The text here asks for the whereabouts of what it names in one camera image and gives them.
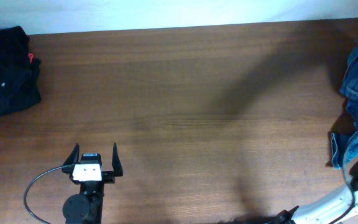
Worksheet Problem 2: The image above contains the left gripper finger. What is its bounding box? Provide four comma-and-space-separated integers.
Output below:
63, 144, 80, 166
112, 143, 124, 177

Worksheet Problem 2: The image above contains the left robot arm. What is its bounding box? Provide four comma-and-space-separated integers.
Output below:
62, 144, 124, 224

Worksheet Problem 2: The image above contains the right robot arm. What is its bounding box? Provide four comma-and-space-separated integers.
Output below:
270, 162, 358, 224

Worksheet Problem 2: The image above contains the black folded garment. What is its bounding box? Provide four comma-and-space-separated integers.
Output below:
0, 26, 41, 116

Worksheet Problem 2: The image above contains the left black cable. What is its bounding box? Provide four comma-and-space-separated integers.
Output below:
23, 165, 74, 224

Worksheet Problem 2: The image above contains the black cable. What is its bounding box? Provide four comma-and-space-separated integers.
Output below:
331, 123, 358, 224
23, 165, 74, 224

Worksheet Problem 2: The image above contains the right black cable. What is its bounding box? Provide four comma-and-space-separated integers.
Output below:
331, 123, 358, 224

